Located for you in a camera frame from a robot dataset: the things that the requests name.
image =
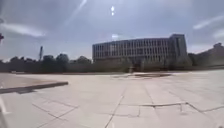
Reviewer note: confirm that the row of trees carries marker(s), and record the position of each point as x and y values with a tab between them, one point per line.
56	63

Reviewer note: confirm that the pale stone slab plaza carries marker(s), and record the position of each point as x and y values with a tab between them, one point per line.
133	96

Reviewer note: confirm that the tall slim tower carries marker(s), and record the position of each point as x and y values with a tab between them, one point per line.
40	53

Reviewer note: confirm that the grey building with window grid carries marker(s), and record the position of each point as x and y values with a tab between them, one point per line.
143	49

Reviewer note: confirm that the dark stone kerb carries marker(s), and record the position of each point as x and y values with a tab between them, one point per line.
36	87

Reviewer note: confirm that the raised reddish paved terrace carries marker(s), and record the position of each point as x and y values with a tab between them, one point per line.
20	80

